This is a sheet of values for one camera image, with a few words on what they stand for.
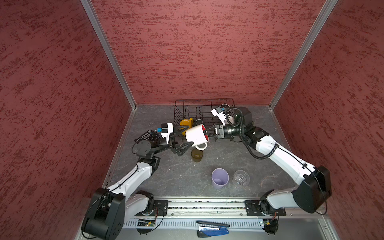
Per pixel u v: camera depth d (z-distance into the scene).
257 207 0.74
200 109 1.11
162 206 0.74
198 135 0.63
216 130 0.64
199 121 0.95
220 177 0.81
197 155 0.91
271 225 0.71
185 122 0.96
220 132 0.62
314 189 0.40
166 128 0.57
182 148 0.62
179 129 0.68
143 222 0.73
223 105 1.07
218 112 0.65
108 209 0.40
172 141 0.63
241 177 0.83
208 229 0.67
